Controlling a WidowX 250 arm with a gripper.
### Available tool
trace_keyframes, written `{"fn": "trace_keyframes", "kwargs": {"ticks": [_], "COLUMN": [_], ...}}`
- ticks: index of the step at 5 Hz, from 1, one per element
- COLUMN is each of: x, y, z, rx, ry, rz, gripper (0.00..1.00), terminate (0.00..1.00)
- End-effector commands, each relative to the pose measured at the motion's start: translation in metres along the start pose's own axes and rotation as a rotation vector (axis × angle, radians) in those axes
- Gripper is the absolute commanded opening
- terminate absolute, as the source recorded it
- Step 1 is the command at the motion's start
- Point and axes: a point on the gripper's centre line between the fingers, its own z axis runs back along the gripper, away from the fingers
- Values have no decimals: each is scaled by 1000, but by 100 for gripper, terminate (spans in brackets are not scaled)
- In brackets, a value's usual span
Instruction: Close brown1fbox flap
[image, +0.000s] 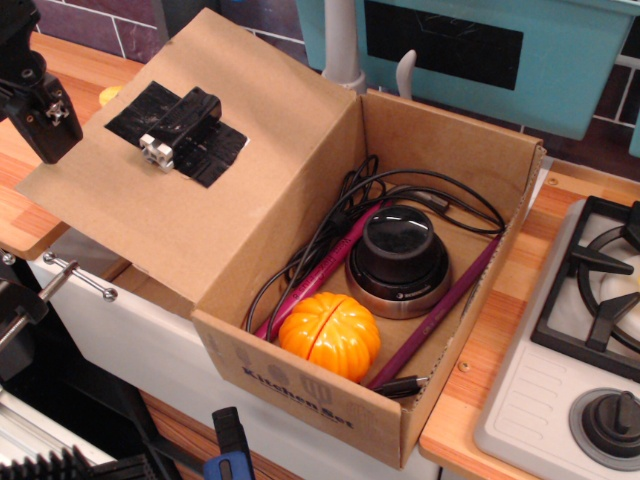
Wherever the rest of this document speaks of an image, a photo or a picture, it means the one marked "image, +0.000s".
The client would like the brown cardboard box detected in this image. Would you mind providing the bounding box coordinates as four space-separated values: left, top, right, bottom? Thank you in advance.
18 10 544 469

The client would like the metal clamp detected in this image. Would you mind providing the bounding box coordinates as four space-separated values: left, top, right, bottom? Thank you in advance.
1 252 118 381

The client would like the grey toy faucet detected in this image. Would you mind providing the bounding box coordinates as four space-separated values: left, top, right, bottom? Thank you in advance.
322 0 418 100

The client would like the white toy stove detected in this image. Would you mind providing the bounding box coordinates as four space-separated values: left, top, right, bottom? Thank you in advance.
474 197 639 479

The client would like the magenta pencil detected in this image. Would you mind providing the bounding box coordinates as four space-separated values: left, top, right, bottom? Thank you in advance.
244 200 386 341
367 236 501 389

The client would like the white toy sink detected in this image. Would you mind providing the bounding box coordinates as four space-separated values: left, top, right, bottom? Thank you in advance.
30 230 440 479

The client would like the blue black clamp handle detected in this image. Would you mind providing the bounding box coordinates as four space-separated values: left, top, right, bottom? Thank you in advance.
203 407 256 480

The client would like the magenta pencil right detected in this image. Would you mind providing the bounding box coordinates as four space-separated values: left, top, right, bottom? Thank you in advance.
367 236 501 389

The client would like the yellow toy corn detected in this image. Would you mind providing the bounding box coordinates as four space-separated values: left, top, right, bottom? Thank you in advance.
98 86 123 106

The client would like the black taped handle block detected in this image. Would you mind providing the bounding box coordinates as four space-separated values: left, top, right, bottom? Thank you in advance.
105 81 248 188

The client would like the black stove grate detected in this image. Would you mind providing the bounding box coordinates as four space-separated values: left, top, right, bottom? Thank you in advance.
531 196 639 382

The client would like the orange plastic pumpkin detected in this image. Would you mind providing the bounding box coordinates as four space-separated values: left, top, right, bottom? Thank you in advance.
278 292 381 383

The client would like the black silver 3D mouse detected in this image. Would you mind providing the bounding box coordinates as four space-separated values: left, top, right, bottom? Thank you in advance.
345 204 451 320

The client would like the teal plastic bin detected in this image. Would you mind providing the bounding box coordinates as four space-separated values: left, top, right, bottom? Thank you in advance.
294 0 637 141

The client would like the black stove knob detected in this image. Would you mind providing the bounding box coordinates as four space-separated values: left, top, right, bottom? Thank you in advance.
569 388 639 472

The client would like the black USB cable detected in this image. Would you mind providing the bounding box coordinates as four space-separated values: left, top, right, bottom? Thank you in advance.
243 154 506 400

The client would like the magenta pencil left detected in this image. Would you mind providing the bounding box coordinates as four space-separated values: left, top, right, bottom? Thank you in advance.
244 200 386 341

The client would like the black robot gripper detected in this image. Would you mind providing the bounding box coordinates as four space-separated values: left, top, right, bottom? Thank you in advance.
1 1 83 164

